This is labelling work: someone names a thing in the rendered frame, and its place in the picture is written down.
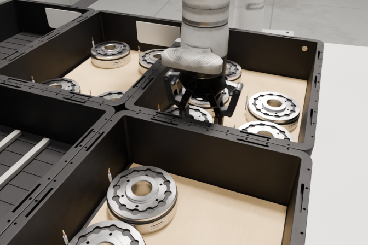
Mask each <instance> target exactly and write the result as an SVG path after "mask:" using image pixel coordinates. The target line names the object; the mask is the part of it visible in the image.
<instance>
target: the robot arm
mask: <svg viewBox="0 0 368 245"><path fill-rule="evenodd" d="M265 1H266V0H234V4H233V23H232V28H238V29H243V30H251V31H259V32H262V26H263V17H264V11H265ZM229 6H230V0H182V26H181V35H180V47H179V48H168V49H165V50H164V51H163V52H162V53H161V58H162V65H164V66H167V67H172V68H178V69H181V70H180V72H174V71H173V70H172V69H170V70H169V71H168V72H167V73H166V75H165V76H164V77H163V80H164V85H165V89H166V94H167V97H168V101H169V104H170V105H176V106H178V108H179V116H184V117H188V118H189V104H188V102H189V100H190V98H191V97H192V98H201V99H203V100H206V101H209V103H210V107H211V108H213V110H214V113H215V117H214V124H219V125H223V122H224V116H227V117H229V118H230V117H232V116H233V113H234V111H235V109H236V106H237V103H238V101H239V97H240V95H241V92H242V89H243V87H244V84H243V83H241V82H238V83H237V84H235V83H232V82H230V81H228V78H227V76H226V65H227V53H228V39H229V28H228V19H229ZM178 80H179V81H180V82H181V84H182V85H183V87H184V88H185V89H186V91H185V93H184V94H183V96H182V97H180V95H179V90H178V87H177V82H178ZM225 88H226V89H227V90H228V94H229V96H230V97H231V100H230V102H229V105H228V106H225V105H224V102H223V96H222V93H221V92H222V91H223V90H224V89H225Z"/></svg>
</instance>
